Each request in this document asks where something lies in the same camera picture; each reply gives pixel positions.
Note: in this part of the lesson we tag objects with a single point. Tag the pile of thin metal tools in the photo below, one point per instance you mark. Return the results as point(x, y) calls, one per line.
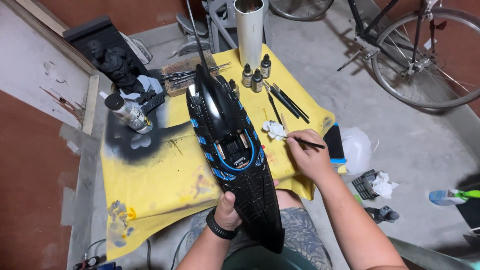
point(180, 75)

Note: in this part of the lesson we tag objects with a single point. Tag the person's right hand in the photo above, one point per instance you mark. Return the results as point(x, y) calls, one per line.
point(311, 157)

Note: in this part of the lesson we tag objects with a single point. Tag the grey figure part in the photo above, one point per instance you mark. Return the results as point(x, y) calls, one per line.
point(384, 214)

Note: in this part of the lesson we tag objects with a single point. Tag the crumpled white tissue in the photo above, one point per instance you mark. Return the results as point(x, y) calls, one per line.
point(274, 130)

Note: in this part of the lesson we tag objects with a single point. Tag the black model vehicle blue trim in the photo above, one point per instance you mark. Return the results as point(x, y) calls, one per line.
point(240, 176)

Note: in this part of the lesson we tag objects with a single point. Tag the white wooden board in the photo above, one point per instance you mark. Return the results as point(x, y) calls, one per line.
point(41, 67)

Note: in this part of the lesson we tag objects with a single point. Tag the yellow paper sheet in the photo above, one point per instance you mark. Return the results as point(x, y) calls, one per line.
point(161, 180)

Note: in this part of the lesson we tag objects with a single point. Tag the spray paint can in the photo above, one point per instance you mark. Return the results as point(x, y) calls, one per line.
point(131, 114)

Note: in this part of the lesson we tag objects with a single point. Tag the wooden stir stick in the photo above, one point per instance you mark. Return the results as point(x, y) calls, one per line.
point(285, 123)

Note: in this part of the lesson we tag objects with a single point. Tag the black wristband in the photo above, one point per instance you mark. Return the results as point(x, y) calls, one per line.
point(217, 227)

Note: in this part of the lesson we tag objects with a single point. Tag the small grey basket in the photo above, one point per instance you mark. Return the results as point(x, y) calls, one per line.
point(362, 185)

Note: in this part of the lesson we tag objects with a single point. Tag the bicycle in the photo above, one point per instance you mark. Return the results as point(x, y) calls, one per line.
point(420, 48)

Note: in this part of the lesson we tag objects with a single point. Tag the thin black paintbrush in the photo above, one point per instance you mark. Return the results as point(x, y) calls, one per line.
point(311, 143)

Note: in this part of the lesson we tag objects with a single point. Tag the green and blue spray bottle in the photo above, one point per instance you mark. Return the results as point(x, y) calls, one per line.
point(448, 197)

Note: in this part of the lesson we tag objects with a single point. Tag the wooden block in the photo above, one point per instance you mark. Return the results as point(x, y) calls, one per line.
point(176, 84)

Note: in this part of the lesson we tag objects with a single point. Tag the small dropper paint bottle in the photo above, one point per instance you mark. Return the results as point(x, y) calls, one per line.
point(247, 77)
point(257, 82)
point(235, 89)
point(266, 67)

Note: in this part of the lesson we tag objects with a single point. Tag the white plastic bag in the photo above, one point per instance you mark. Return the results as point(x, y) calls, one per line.
point(356, 150)

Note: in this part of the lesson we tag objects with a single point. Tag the bunch of black paintbrushes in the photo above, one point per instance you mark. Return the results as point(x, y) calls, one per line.
point(287, 102)

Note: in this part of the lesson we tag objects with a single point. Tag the black bust figure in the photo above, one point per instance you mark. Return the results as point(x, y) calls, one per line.
point(116, 65)

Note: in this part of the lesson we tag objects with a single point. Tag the red and black tool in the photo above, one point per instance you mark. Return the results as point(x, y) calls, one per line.
point(87, 263)

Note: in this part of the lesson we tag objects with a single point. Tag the black and blue sanding sponge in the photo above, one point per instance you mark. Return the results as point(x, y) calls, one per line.
point(334, 146)

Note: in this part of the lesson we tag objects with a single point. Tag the grey model parts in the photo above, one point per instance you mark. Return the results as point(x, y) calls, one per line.
point(191, 41)

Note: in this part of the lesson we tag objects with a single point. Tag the white plastic tube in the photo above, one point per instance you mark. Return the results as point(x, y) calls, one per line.
point(249, 30)

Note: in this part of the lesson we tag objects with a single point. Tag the person's green shirt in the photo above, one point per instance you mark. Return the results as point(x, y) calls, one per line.
point(262, 260)

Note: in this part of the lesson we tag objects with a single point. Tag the white tissue wad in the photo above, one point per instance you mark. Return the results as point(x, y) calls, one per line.
point(384, 185)

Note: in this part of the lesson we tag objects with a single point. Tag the printed paper bag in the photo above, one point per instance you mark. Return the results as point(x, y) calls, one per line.
point(139, 47)

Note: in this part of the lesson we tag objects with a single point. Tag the person's left hand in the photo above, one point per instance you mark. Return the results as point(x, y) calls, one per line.
point(227, 215)

